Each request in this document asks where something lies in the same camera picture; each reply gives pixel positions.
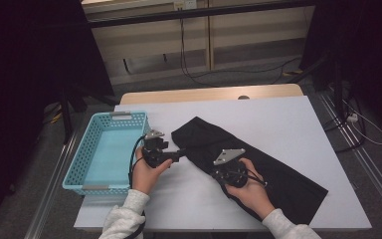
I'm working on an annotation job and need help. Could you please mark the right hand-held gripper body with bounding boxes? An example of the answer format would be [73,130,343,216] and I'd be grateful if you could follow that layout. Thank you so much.
[210,148,249,188]

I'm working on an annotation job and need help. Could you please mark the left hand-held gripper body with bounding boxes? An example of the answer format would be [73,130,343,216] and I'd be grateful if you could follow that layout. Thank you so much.
[141,129,177,168]

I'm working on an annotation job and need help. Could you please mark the black shorts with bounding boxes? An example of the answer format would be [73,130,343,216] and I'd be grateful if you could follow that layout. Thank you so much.
[170,116,329,226]

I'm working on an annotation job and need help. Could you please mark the light blue plastic basket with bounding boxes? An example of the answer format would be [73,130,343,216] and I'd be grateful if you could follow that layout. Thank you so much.
[62,111,151,196]

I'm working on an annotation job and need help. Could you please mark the person's left hand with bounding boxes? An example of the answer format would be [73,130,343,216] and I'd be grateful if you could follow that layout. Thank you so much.
[131,146,173,196]

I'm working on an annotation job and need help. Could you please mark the person's right hand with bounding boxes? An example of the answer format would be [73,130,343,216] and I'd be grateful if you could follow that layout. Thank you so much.
[224,157,277,220]

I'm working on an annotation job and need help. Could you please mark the white table cover sheet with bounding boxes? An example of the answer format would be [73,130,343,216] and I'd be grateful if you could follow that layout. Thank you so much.
[74,95,373,232]

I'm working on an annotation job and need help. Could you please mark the wooden table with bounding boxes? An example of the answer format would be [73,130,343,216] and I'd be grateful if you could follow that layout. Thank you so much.
[118,83,304,106]

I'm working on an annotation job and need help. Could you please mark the beige wooden cabinet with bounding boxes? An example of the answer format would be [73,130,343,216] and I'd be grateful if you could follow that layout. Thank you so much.
[81,0,316,86]

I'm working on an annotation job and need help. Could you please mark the black metal stand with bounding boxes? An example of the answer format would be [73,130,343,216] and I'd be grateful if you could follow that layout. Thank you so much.
[286,53,367,153]

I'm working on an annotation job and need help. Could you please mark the black curtain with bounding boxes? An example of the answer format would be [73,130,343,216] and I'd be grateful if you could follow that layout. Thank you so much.
[299,0,382,133]
[0,0,115,233]

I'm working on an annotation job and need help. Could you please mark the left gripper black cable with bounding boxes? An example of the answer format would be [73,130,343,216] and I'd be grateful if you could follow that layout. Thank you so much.
[125,134,147,239]

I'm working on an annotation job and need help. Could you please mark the black hanging cable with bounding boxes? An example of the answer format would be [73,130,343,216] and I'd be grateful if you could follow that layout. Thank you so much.
[178,18,303,88]

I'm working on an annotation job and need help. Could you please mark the aluminium floor rail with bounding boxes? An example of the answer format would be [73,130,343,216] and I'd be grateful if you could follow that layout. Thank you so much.
[316,89,382,217]
[24,132,81,239]

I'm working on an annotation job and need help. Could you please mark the black floor cables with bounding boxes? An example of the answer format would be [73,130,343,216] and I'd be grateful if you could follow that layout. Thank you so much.
[322,99,367,153]

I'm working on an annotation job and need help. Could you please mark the white wall outlet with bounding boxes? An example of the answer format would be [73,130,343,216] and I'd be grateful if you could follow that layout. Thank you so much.
[173,0,197,10]

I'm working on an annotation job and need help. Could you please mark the white floor cable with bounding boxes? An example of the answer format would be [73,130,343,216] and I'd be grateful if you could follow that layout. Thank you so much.
[342,99,382,146]

